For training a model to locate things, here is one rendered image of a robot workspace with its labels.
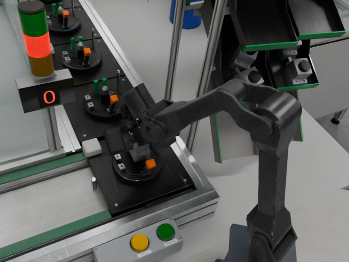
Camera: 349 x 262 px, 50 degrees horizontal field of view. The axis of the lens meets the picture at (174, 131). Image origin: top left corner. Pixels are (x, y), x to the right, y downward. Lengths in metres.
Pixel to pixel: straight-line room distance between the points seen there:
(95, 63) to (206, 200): 0.63
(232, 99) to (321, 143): 0.88
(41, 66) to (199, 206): 0.53
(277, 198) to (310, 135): 0.78
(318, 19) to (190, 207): 0.56
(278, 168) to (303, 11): 0.47
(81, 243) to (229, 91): 0.54
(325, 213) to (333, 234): 0.07
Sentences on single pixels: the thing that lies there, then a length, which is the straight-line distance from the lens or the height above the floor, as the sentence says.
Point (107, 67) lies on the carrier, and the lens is 1.37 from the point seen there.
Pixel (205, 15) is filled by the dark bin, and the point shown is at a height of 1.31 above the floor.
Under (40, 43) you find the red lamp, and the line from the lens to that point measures 0.82.
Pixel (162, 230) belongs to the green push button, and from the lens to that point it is 0.95.
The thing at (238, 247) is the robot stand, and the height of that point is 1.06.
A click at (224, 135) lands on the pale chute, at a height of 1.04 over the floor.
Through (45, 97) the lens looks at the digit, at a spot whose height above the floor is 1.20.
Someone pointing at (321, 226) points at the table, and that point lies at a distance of 1.22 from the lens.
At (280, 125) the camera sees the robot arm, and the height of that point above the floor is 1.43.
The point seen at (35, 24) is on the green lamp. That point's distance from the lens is 0.80.
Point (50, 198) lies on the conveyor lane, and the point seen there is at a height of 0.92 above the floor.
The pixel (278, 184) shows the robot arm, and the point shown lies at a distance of 0.67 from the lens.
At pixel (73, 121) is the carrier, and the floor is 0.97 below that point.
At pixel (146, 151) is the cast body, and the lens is 0.98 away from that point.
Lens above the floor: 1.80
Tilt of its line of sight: 46 degrees down
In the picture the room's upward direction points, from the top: 9 degrees clockwise
